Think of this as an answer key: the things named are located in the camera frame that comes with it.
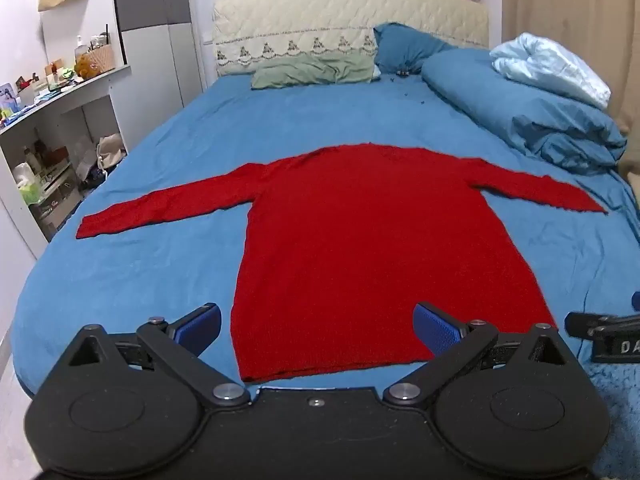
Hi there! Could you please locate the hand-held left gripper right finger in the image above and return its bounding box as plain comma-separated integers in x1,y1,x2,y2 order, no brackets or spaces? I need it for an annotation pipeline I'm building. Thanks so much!
382,301,568,407

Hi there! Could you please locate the white bag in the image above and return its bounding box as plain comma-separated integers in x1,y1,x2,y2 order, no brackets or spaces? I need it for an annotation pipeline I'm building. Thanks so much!
96,132,127,168

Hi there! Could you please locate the cream quilted headboard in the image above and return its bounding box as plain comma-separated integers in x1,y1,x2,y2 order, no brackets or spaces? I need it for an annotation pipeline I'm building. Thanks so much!
212,0,491,78

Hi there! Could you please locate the woven basket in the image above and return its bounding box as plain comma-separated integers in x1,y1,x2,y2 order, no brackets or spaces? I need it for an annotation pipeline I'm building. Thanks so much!
87,44,117,73

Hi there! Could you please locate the green pillow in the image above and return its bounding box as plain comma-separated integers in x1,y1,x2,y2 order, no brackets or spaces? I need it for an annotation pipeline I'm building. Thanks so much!
250,54,377,90

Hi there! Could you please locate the white shelf unit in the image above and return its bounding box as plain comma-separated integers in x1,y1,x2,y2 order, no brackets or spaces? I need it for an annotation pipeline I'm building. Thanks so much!
0,65,132,261

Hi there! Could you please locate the blue fluffy rug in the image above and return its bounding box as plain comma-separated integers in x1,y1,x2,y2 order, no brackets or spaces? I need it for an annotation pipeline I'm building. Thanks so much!
580,355,640,480

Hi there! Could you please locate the green tissue pack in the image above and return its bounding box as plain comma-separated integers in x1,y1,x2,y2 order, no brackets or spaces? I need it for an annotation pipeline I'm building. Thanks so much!
17,180,46,206

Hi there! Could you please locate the red knit sweater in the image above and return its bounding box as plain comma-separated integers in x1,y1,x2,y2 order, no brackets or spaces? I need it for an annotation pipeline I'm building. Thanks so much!
76,144,608,383

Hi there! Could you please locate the white and grey wardrobe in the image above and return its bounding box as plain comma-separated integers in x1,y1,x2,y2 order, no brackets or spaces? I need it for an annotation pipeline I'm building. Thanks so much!
111,0,206,153

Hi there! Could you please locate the light blue quilt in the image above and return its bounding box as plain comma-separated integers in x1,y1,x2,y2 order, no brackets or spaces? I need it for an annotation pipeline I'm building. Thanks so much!
490,32,612,110

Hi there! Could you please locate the bed with blue sheet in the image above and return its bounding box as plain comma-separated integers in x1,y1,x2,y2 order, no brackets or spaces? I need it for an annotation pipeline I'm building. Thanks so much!
10,77,640,396

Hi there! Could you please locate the blue pillow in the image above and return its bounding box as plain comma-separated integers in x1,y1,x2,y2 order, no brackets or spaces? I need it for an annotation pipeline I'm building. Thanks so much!
373,22,456,77

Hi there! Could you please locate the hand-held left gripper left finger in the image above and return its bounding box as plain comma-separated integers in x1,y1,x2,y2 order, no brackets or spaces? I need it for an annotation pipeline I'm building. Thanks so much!
67,302,251,408

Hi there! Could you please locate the blue duvet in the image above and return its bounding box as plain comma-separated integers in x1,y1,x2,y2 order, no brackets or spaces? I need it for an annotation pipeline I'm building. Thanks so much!
421,49,628,177

